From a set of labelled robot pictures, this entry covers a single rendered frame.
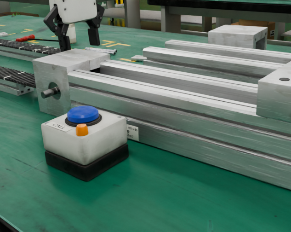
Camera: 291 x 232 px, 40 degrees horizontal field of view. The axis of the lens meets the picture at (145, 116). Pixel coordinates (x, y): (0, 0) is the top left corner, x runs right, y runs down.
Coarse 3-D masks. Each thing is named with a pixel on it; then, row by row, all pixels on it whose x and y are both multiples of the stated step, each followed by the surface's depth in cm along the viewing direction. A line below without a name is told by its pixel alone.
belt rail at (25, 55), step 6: (0, 48) 115; (6, 48) 113; (12, 48) 111; (0, 54) 116; (6, 54) 114; (12, 54) 112; (18, 54) 111; (24, 54) 109; (30, 54) 106; (36, 54) 105; (42, 54) 103; (30, 60) 107
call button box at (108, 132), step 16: (48, 128) 50; (64, 128) 49; (96, 128) 49; (112, 128) 51; (48, 144) 52; (64, 144) 49; (80, 144) 47; (96, 144) 49; (112, 144) 51; (48, 160) 53; (64, 160) 51; (80, 160) 48; (96, 160) 50; (112, 160) 52; (80, 176) 49
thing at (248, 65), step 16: (144, 48) 77; (160, 48) 77; (176, 48) 81; (192, 48) 79; (208, 48) 76; (224, 48) 75; (240, 48) 74; (144, 64) 78; (160, 64) 76; (176, 64) 75; (192, 64) 72; (208, 64) 69; (224, 64) 67; (240, 64) 65; (256, 64) 64; (272, 64) 63; (240, 80) 66; (256, 80) 64
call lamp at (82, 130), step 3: (78, 126) 47; (81, 126) 47; (84, 126) 47; (75, 129) 48; (78, 129) 47; (81, 129) 47; (84, 129) 47; (87, 129) 48; (78, 132) 47; (81, 132) 47; (84, 132) 47; (87, 132) 48; (78, 135) 47; (81, 135) 47; (84, 135) 47
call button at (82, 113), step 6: (72, 108) 52; (78, 108) 52; (84, 108) 52; (90, 108) 52; (72, 114) 50; (78, 114) 50; (84, 114) 50; (90, 114) 50; (96, 114) 51; (72, 120) 50; (78, 120) 50; (84, 120) 50; (90, 120) 50
